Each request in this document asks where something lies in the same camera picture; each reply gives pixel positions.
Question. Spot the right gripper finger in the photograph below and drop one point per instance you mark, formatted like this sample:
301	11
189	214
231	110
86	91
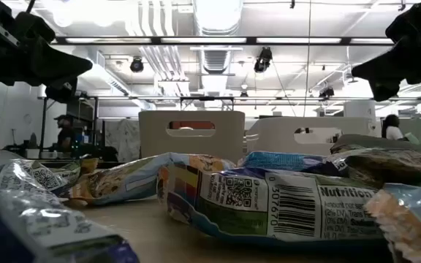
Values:
389	65
386	92

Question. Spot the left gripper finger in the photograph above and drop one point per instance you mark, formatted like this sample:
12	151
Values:
62	93
57	65

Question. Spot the dark blue granola bar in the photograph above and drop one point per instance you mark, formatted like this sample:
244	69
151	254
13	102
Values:
269	208
386	164
31	204

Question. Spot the light blue granola bar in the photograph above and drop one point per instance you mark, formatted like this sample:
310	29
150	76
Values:
280	160

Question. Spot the white column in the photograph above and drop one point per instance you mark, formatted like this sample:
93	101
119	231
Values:
360	109

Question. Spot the person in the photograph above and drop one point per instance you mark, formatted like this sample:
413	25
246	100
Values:
65	135
392	129

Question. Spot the white crumpled sheet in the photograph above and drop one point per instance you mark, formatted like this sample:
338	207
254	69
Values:
123	139

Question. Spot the grey plastic bin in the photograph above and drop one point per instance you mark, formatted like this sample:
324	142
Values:
152	146

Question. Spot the white plastic bin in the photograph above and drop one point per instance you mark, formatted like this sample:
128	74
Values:
276	142

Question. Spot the black overhead light bar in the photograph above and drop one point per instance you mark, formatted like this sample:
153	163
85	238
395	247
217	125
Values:
203	40

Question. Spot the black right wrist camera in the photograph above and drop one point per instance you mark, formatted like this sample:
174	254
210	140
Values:
415	22

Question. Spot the black hanging camera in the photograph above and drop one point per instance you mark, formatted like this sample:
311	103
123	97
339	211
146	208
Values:
326	92
262	60
136	65

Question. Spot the silver ventilation duct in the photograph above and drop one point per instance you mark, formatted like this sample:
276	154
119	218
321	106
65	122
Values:
218	33

